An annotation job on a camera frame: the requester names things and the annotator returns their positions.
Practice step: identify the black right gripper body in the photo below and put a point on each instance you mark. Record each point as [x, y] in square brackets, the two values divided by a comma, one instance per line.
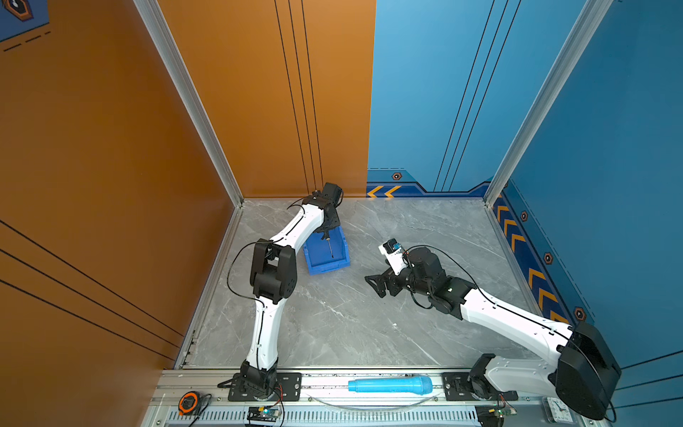
[405, 279]

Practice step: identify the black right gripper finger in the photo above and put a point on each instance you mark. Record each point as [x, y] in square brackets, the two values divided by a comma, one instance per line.
[379, 279]
[381, 288]

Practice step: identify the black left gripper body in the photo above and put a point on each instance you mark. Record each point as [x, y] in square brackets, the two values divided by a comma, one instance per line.
[335, 221]

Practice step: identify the black yellow screwdriver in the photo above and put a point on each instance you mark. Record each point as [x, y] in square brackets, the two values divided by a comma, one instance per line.
[330, 246]

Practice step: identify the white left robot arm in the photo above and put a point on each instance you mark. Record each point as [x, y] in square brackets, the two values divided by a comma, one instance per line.
[316, 231]

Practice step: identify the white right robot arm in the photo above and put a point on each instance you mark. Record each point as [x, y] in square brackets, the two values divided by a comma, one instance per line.
[572, 363]

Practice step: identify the blue plastic bin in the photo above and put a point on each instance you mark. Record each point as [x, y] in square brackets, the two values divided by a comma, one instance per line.
[317, 253]

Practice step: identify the light blue plastic tube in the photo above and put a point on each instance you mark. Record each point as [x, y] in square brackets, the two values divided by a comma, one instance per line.
[419, 385]

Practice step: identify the small circuit board right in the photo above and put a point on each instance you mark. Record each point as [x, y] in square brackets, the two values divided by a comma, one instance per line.
[494, 416]

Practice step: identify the green circuit board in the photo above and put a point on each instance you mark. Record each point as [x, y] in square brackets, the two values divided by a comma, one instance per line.
[263, 415]

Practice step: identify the small white clock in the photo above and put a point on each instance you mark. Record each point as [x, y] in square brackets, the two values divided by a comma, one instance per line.
[557, 411]

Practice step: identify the orange black tape measure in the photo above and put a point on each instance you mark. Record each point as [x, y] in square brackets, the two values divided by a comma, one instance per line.
[190, 403]

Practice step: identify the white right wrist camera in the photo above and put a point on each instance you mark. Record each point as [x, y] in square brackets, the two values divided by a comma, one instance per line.
[395, 255]

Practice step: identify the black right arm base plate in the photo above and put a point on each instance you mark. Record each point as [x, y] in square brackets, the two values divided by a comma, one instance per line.
[459, 386]

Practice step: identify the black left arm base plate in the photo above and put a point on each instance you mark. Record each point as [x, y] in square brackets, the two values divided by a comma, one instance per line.
[281, 385]

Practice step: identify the aluminium front rail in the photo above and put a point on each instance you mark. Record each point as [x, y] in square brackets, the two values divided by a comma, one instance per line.
[326, 401]

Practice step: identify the aluminium corner post left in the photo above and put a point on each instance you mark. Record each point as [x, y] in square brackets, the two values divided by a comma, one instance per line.
[170, 54]

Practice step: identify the aluminium corner post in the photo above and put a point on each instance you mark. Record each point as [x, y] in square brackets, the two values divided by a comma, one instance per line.
[170, 54]
[580, 35]

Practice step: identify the aluminium corner post right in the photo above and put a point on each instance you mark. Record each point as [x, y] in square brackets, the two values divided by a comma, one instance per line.
[580, 35]

